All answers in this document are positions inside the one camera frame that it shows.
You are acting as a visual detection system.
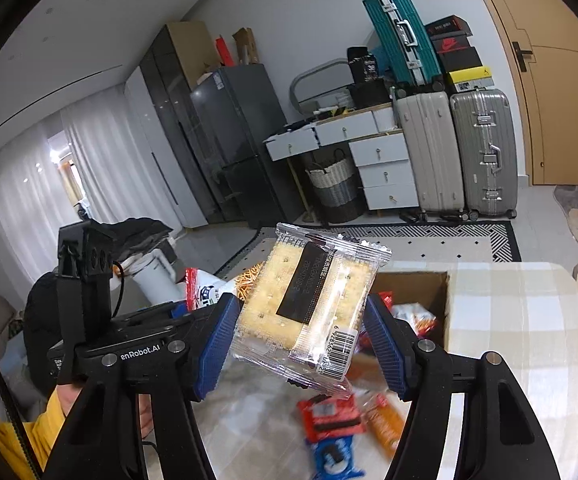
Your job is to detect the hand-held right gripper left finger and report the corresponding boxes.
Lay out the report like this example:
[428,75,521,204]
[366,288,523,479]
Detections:
[44,292,242,480]

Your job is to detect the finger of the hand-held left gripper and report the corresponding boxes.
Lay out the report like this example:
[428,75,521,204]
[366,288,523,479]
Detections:
[114,304,210,341]

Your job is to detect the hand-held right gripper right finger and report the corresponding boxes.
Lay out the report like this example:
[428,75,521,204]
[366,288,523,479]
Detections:
[365,294,562,480]

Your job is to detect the white stick snack bag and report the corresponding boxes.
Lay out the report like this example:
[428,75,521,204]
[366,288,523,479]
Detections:
[185,260,270,313]

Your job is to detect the brown cardboard box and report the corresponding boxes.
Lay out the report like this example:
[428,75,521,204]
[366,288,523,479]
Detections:
[366,270,457,361]

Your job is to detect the orange biscuit packet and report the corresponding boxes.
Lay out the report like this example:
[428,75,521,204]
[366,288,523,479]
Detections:
[361,392,410,461]

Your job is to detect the clear cracker packet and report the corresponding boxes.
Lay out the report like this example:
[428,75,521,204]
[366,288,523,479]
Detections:
[232,222,394,393]

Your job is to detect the red wafer packet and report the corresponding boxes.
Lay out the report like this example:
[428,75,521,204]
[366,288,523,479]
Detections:
[296,394,365,443]

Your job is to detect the blue cookie packet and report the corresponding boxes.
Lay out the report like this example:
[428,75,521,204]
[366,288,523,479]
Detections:
[306,435,365,480]

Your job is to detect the person's left forearm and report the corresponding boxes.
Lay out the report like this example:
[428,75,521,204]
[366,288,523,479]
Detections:
[0,387,70,480]

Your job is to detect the person's left hand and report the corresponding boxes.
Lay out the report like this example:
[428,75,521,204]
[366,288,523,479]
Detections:
[136,394,156,443]

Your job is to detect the white kettle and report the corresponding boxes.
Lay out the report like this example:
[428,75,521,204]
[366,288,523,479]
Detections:
[122,252,185,306]

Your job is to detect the dark cloth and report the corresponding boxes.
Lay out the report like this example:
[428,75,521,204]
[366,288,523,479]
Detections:
[94,218,172,261]

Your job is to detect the white sheer curtain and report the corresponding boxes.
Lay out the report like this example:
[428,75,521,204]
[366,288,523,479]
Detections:
[0,100,135,306]

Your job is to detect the checked tablecloth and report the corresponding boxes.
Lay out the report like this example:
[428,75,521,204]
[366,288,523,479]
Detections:
[189,260,578,480]

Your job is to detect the woven laundry basket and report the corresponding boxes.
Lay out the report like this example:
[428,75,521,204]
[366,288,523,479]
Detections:
[305,149,365,224]

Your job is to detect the dark glass cabinet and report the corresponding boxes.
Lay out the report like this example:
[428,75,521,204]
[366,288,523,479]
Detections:
[139,24,220,221]

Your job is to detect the white drawer desk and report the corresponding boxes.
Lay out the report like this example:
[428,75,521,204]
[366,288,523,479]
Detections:
[263,103,420,213]

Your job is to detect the beige hard suitcase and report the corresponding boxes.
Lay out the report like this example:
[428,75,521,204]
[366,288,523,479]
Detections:
[394,90,464,221]

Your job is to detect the grey refrigerator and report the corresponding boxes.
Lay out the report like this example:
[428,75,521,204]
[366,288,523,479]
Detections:
[189,63,306,228]

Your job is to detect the silver hard suitcase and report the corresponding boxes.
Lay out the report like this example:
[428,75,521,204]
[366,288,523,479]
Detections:
[449,88,518,219]

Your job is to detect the flat brown cardboard sheet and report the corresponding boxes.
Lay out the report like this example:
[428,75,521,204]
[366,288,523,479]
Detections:
[166,21,217,92]

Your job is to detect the red paper bag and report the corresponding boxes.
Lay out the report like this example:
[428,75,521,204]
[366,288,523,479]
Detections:
[214,35,234,67]

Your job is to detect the black storage box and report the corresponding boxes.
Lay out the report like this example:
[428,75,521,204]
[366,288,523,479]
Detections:
[346,80,392,109]

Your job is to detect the slim brown carton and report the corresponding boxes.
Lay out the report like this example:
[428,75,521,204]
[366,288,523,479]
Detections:
[232,27,261,66]

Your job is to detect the oval mirror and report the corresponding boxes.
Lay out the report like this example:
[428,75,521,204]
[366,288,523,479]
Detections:
[289,58,350,113]

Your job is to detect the yellow and black shoe box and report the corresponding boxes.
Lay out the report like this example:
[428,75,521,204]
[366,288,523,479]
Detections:
[444,66,494,93]

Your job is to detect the black paper bag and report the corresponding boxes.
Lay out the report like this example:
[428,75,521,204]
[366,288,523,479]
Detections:
[346,46,381,83]

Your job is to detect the wooden door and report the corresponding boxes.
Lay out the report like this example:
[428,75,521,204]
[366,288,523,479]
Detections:
[461,0,578,187]

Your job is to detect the plain black shoe box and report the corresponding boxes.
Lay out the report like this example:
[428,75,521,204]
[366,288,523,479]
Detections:
[439,46,484,73]

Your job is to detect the teal hard suitcase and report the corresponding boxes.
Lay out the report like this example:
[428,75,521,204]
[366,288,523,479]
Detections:
[362,0,442,88]

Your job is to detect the black shoe box red stripe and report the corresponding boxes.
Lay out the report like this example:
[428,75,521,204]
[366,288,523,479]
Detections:
[424,16,470,38]

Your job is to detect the black door handle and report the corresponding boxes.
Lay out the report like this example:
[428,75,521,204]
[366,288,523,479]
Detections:
[512,41,534,73]

